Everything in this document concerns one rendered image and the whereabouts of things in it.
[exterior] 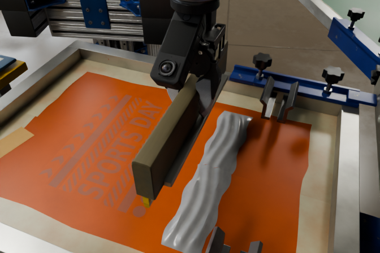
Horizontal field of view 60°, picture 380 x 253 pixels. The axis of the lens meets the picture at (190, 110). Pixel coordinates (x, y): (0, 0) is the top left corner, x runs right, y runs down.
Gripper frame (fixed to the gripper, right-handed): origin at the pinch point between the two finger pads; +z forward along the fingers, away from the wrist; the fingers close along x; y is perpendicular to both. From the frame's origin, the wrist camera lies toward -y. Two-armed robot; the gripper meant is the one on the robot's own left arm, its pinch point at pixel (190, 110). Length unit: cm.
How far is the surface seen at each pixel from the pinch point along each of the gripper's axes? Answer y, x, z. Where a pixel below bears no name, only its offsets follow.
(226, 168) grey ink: 0.6, -7.5, 13.3
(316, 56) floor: 221, -29, 110
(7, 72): 12, 59, 14
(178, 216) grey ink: -12.7, -2.8, 13.0
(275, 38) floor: 240, 9, 110
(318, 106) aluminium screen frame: 25.2, -22.6, 12.1
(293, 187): 0.9, -20.6, 13.6
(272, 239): -10.9, -18.7, 13.6
